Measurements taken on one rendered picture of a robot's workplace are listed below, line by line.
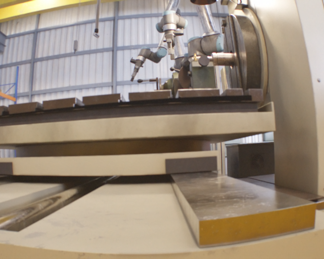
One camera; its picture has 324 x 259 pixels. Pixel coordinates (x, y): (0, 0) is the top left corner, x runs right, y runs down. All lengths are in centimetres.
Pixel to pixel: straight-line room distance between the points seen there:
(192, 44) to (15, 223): 245
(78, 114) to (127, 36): 1098
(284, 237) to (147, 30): 1185
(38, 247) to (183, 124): 81
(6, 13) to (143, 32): 541
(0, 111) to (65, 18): 1179
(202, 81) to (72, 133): 71
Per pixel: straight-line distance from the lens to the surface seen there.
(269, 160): 281
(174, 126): 107
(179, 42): 345
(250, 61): 166
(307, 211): 35
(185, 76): 190
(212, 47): 270
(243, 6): 193
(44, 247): 34
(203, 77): 157
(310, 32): 124
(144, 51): 327
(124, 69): 1168
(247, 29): 172
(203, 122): 108
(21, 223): 55
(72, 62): 1215
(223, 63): 188
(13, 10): 1179
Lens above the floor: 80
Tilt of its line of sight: 3 degrees up
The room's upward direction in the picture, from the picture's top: 3 degrees counter-clockwise
